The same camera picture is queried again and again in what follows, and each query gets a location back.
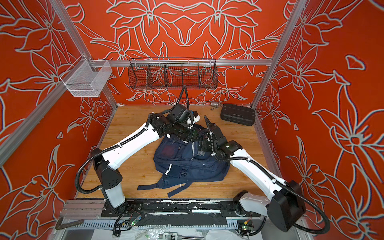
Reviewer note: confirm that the white wire mesh basket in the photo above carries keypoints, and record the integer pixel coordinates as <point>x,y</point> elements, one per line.
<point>85,78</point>

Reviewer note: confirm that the navy blue student backpack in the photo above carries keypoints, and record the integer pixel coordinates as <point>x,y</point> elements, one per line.
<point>183,163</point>

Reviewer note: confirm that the black plastic tool case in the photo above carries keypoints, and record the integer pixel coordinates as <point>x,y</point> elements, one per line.
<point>238,114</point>

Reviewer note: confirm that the small silver metal cylinder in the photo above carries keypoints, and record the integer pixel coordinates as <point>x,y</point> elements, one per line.
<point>214,105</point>

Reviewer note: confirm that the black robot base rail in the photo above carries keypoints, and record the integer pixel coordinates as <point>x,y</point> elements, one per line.
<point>187,213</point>

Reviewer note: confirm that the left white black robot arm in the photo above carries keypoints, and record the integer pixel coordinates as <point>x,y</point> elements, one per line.
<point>107,162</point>

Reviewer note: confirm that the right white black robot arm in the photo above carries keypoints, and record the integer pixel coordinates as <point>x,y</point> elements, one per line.
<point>285,203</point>

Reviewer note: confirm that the dark metal hex key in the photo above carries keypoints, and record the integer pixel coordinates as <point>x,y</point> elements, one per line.
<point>60,225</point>

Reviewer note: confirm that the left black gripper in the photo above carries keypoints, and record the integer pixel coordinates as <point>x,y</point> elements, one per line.
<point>190,136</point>

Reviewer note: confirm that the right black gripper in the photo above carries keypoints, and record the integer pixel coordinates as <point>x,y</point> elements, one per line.
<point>202,142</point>

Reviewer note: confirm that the black wire wall basket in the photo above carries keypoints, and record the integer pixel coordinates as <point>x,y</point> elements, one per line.
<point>172,73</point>

